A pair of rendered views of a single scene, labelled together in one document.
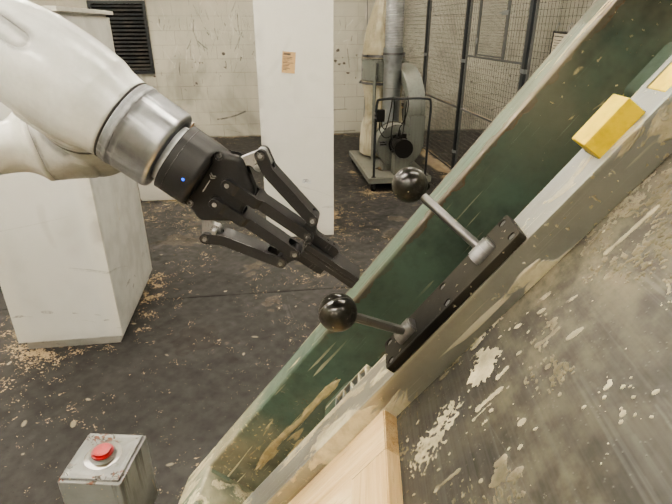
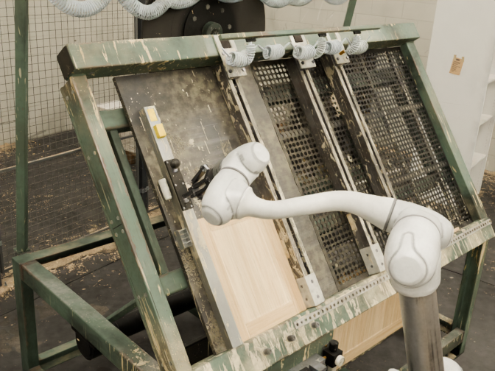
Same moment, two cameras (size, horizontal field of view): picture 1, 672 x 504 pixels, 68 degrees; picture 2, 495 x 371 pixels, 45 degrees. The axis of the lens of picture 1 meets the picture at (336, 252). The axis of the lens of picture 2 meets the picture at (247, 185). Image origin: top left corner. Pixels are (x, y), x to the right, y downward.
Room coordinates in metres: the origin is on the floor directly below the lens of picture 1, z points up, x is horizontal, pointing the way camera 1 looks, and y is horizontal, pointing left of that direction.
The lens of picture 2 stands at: (1.83, 1.48, 2.24)
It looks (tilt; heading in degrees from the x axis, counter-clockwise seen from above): 21 degrees down; 222
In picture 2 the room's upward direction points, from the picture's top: 3 degrees clockwise
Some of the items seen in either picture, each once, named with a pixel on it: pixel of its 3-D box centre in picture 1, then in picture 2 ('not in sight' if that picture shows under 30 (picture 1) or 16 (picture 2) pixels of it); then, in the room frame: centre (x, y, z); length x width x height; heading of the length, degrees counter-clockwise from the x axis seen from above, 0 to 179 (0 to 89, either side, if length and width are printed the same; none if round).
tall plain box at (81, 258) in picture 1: (65, 178); not in sight; (2.76, 1.55, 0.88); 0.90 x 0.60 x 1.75; 8
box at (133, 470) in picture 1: (112, 488); not in sight; (0.70, 0.44, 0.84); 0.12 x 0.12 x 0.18; 87
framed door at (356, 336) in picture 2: not in sight; (373, 304); (-0.71, 0.13, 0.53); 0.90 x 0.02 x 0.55; 177
